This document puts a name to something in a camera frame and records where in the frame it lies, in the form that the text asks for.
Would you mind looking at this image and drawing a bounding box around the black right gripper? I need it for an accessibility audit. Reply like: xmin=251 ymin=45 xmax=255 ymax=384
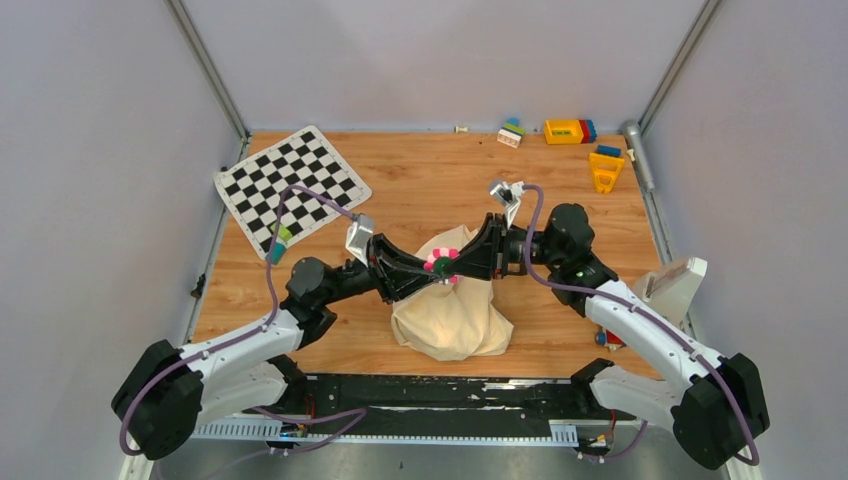
xmin=444 ymin=213 xmax=563 ymax=280

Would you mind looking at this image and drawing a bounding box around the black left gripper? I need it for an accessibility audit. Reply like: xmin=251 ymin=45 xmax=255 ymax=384
xmin=319 ymin=233 xmax=440 ymax=306

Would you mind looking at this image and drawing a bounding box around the pink flower brooch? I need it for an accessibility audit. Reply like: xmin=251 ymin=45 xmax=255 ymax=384
xmin=423 ymin=247 xmax=459 ymax=285

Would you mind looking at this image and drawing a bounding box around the cream yellow garment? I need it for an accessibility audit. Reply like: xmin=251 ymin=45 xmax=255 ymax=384
xmin=390 ymin=225 xmax=516 ymax=362

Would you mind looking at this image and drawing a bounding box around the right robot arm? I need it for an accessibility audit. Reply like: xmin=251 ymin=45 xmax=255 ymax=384
xmin=442 ymin=204 xmax=770 ymax=470

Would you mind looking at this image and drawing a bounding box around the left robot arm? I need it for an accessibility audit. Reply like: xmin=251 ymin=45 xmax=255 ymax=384
xmin=111 ymin=234 xmax=457 ymax=460

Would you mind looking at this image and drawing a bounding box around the lime green block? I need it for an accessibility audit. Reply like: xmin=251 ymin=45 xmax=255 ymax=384
xmin=269 ymin=222 xmax=292 ymax=244

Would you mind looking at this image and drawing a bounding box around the teal block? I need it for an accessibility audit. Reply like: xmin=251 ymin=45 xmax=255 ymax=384
xmin=264 ymin=243 xmax=287 ymax=265

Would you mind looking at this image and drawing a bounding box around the white toy brick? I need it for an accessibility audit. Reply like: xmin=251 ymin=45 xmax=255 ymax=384
xmin=496 ymin=128 xmax=523 ymax=148

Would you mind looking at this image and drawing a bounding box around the green blue brick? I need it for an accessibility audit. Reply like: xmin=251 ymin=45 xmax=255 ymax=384
xmin=502 ymin=117 xmax=526 ymax=137

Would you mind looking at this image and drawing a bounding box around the colourful toy car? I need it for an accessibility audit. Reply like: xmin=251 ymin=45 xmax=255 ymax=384
xmin=595 ymin=328 xmax=627 ymax=351

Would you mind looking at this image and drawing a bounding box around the yellow toy bin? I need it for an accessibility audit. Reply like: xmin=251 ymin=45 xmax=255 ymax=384
xmin=543 ymin=119 xmax=585 ymax=145

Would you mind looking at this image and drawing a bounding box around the blue toy brick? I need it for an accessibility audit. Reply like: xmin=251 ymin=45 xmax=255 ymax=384
xmin=595 ymin=144 xmax=622 ymax=158

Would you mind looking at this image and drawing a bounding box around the red blue brick stack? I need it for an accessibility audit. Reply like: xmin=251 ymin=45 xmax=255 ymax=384
xmin=579 ymin=119 xmax=597 ymax=144

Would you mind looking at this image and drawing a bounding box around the black white chessboard mat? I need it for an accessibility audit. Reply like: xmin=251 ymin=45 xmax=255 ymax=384
xmin=214 ymin=125 xmax=372 ymax=260

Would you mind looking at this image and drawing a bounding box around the grey metal cylinder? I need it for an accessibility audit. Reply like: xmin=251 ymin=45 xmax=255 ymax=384
xmin=621 ymin=120 xmax=656 ymax=192

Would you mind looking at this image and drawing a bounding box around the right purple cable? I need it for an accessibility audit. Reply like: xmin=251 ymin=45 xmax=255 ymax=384
xmin=521 ymin=183 xmax=761 ymax=468

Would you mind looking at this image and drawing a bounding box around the purple cable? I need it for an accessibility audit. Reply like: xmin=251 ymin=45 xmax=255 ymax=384
xmin=521 ymin=183 xmax=761 ymax=468
xmin=119 ymin=184 xmax=369 ymax=458

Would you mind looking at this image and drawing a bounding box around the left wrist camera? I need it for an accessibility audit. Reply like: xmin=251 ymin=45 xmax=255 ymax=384
xmin=345 ymin=214 xmax=375 ymax=265

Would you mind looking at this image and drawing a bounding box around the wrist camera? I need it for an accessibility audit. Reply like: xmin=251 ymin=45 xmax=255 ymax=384
xmin=345 ymin=214 xmax=375 ymax=265
xmin=489 ymin=180 xmax=524 ymax=227

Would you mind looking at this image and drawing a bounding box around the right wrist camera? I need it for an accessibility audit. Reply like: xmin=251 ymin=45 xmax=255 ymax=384
xmin=489 ymin=180 xmax=524 ymax=227

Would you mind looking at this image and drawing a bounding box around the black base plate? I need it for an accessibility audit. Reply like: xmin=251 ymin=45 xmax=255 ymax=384
xmin=267 ymin=374 xmax=633 ymax=438

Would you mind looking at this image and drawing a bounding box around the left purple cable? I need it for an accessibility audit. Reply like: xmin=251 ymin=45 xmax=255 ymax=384
xmin=119 ymin=184 xmax=369 ymax=458

